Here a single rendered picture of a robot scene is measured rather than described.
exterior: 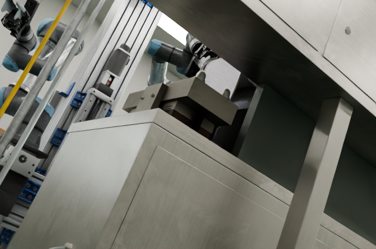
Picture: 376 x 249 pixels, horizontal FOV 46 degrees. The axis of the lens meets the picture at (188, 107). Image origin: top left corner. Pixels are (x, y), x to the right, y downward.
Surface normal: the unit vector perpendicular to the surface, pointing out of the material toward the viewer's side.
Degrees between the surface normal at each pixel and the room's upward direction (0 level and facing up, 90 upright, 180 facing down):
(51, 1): 90
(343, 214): 90
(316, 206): 90
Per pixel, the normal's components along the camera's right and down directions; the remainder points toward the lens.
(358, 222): 0.54, -0.09
